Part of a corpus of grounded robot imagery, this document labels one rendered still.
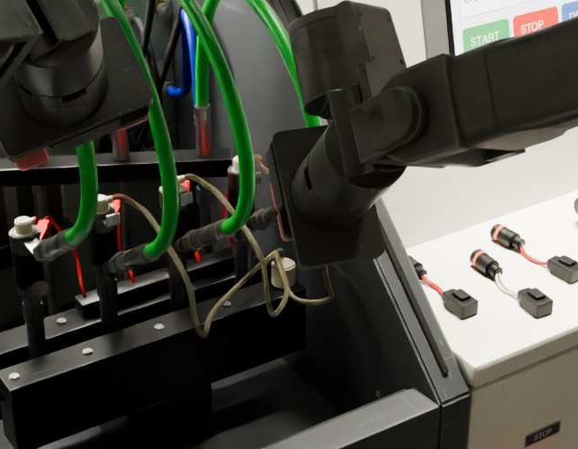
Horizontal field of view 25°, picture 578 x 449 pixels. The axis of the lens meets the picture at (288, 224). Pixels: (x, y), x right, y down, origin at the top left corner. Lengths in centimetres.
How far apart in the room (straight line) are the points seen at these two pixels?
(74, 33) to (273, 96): 66
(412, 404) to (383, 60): 52
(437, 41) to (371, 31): 61
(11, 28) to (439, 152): 26
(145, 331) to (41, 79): 61
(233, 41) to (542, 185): 42
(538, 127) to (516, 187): 81
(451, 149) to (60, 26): 24
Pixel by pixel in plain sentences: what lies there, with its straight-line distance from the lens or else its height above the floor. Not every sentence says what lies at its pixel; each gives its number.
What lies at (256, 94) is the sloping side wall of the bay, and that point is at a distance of 143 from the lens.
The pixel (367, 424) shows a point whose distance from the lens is 126.
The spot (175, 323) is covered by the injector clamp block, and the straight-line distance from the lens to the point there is 135.
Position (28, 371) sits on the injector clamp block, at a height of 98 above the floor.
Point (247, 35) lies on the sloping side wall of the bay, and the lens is 142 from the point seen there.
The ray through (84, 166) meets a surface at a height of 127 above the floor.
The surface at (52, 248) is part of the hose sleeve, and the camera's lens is 116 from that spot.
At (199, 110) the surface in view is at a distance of 139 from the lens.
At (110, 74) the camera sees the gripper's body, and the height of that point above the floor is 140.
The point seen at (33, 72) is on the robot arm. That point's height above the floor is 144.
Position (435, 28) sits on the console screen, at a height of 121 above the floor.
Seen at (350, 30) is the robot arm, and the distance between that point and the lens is 85.
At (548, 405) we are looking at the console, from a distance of 141.
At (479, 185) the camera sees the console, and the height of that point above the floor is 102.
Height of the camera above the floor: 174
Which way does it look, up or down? 30 degrees down
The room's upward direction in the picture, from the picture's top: straight up
